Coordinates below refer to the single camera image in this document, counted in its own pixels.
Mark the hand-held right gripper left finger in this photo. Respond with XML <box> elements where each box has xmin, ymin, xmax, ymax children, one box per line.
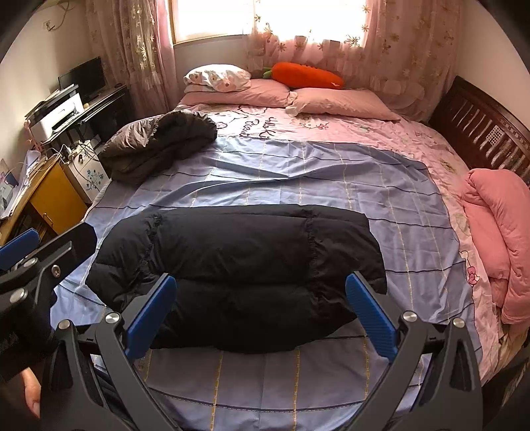
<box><xmin>41</xmin><ymin>274</ymin><xmax>183</xmax><ymax>431</ymax></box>

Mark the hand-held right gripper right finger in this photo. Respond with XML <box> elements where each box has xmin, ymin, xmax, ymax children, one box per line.
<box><xmin>344</xmin><ymin>271</ymin><xmax>485</xmax><ymax>431</ymax></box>

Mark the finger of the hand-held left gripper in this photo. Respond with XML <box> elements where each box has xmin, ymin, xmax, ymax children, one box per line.
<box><xmin>0</xmin><ymin>221</ymin><xmax>99</xmax><ymax>320</ymax></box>
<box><xmin>0</xmin><ymin>229</ymin><xmax>41</xmax><ymax>272</ymax></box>

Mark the black puffer jacket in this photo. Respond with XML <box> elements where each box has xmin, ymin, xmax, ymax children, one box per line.
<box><xmin>85</xmin><ymin>204</ymin><xmax>388</xmax><ymax>354</ymax></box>

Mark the person's left hand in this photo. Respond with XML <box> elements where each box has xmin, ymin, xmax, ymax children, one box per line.
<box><xmin>23</xmin><ymin>370</ymin><xmax>42</xmax><ymax>419</ymax></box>

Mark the yellow cabinet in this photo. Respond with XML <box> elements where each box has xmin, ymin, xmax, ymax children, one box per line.
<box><xmin>0</xmin><ymin>159</ymin><xmax>87</xmax><ymax>245</ymax></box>

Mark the pile of papers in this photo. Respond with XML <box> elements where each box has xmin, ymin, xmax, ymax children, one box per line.
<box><xmin>0</xmin><ymin>149</ymin><xmax>42</xmax><ymax>220</ymax></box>

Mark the white floral cabinet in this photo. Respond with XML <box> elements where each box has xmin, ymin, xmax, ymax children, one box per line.
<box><xmin>62</xmin><ymin>141</ymin><xmax>110</xmax><ymax>204</ymax></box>

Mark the white printer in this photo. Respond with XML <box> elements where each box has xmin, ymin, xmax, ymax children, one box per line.
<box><xmin>25</xmin><ymin>85</ymin><xmax>85</xmax><ymax>142</ymax></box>

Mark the brown puffer jacket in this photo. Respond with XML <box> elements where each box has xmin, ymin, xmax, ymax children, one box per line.
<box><xmin>98</xmin><ymin>111</ymin><xmax>218</xmax><ymax>185</ymax></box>

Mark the black desk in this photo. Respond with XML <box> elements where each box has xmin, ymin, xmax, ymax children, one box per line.
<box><xmin>41</xmin><ymin>85</ymin><xmax>135</xmax><ymax>150</ymax></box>

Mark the blue checked bedsheet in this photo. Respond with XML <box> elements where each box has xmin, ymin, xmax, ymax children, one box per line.
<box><xmin>54</xmin><ymin>136</ymin><xmax>483</xmax><ymax>431</ymax></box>

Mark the pink quilt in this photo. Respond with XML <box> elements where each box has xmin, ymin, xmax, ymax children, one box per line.
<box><xmin>461</xmin><ymin>168</ymin><xmax>530</xmax><ymax>326</ymax></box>

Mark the black monitor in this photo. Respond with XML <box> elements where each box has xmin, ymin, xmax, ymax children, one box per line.
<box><xmin>58</xmin><ymin>57</ymin><xmax>106</xmax><ymax>102</ymax></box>

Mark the pink printed bedsheet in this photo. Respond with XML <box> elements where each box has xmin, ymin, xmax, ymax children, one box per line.
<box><xmin>172</xmin><ymin>97</ymin><xmax>514</xmax><ymax>382</ymax></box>

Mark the pink pillow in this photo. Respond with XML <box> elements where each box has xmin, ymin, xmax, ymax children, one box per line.
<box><xmin>181</xmin><ymin>79</ymin><xmax>296</xmax><ymax>107</ymax></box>
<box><xmin>286</xmin><ymin>87</ymin><xmax>401</xmax><ymax>122</ymax></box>

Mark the pink lace curtain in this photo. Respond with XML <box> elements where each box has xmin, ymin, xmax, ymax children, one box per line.
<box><xmin>85</xmin><ymin>0</ymin><xmax>177</xmax><ymax>121</ymax></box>
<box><xmin>244</xmin><ymin>0</ymin><xmax>462</xmax><ymax>123</ymax></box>

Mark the dark wooden headboard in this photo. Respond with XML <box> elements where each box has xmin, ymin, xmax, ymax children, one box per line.
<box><xmin>428</xmin><ymin>75</ymin><xmax>530</xmax><ymax>187</ymax></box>

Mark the white floral pillow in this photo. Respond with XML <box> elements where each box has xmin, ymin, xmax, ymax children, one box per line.
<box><xmin>183</xmin><ymin>64</ymin><xmax>252</xmax><ymax>92</ymax></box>

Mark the orange carrot plush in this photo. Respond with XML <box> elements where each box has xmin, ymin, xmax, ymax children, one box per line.
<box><xmin>262</xmin><ymin>62</ymin><xmax>345</xmax><ymax>91</ymax></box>

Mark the window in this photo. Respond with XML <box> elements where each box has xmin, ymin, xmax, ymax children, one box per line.
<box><xmin>172</xmin><ymin>0</ymin><xmax>369</xmax><ymax>44</ymax></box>

